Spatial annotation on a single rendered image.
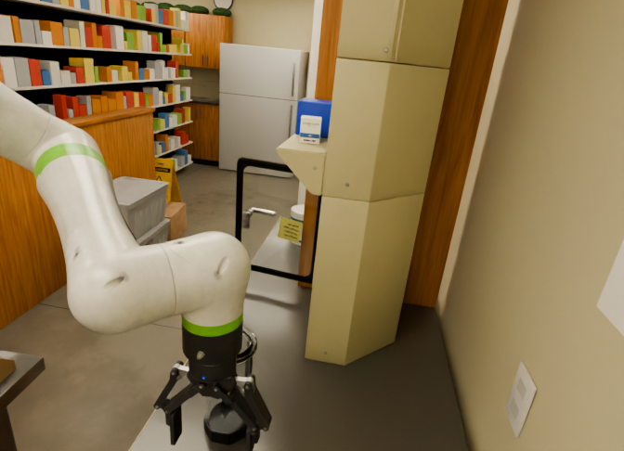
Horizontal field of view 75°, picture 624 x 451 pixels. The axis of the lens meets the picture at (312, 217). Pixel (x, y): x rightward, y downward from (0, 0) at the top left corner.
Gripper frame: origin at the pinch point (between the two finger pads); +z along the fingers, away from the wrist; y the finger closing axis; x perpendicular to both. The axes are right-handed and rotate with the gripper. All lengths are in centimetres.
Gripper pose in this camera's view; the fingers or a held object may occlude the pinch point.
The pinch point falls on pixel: (213, 441)
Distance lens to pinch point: 83.7
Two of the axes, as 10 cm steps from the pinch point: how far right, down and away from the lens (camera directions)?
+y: -9.8, -1.4, 1.1
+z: -0.9, 9.3, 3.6
